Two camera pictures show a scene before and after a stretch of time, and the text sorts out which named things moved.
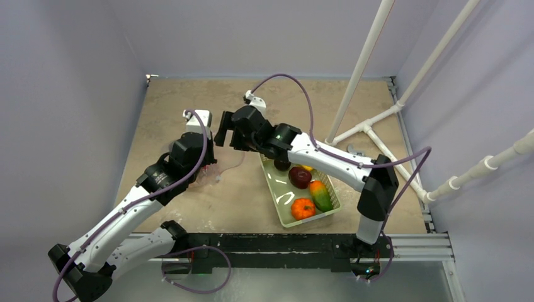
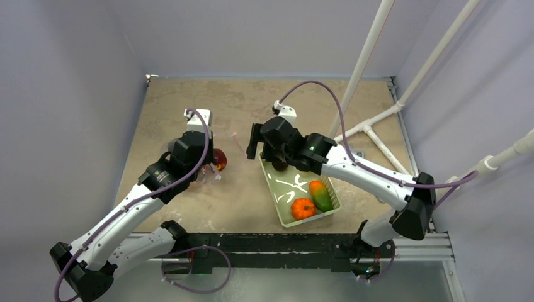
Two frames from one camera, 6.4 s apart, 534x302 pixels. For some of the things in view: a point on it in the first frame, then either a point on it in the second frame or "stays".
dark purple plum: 282,165 stays
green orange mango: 321,195 stays
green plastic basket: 285,194 stays
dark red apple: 299,177 → 220,159
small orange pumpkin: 303,208 stays
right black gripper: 224,128 → 254,139
